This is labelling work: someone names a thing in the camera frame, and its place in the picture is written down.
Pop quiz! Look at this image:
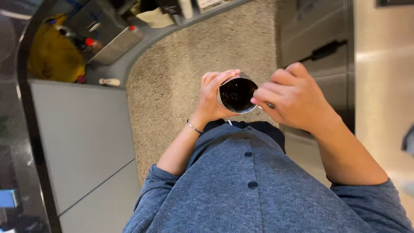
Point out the person's left hand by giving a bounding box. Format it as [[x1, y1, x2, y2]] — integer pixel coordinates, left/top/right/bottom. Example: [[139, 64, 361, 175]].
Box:
[[193, 69, 241, 121]]

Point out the person's right hand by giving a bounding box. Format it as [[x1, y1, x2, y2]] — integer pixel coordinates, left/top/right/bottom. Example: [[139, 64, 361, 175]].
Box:
[[251, 62, 340, 134]]

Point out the silver foil pouch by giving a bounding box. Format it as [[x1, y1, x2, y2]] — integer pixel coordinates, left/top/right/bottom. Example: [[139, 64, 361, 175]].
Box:
[[217, 72, 259, 114]]

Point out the stainless steel drawer unit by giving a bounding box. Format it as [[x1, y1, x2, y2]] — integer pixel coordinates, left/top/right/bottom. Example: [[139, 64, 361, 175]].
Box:
[[278, 0, 356, 136]]

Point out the blue buttoned shirt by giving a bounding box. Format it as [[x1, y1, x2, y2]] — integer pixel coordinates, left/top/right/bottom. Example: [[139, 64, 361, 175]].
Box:
[[122, 122, 414, 233]]

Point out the white small bottle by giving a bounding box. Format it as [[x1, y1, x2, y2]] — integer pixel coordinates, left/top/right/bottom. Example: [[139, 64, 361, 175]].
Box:
[[98, 78, 121, 87]]

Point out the stainless steel tray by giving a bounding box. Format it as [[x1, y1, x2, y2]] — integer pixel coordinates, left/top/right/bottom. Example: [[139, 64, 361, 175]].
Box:
[[63, 0, 144, 65]]

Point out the red capped bottle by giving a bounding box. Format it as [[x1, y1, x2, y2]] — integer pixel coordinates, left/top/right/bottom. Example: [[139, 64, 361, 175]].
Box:
[[85, 38, 104, 52]]

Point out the grey cabinet counter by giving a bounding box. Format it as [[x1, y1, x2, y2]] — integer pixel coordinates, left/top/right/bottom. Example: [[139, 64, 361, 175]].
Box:
[[28, 79, 141, 233]]

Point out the yellow bag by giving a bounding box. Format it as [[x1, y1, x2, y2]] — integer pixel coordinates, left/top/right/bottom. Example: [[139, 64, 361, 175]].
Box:
[[27, 14, 86, 83]]

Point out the blue box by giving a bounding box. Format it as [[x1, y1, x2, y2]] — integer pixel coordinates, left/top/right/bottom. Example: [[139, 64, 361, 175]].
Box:
[[0, 189, 20, 208]]

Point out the thin silver bracelet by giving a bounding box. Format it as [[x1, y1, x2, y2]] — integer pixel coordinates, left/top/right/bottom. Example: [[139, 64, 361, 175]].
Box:
[[186, 119, 204, 134]]

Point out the black drawer handle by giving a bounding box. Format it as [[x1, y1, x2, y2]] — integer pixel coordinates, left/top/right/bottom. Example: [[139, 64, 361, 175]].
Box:
[[299, 39, 348, 63]]

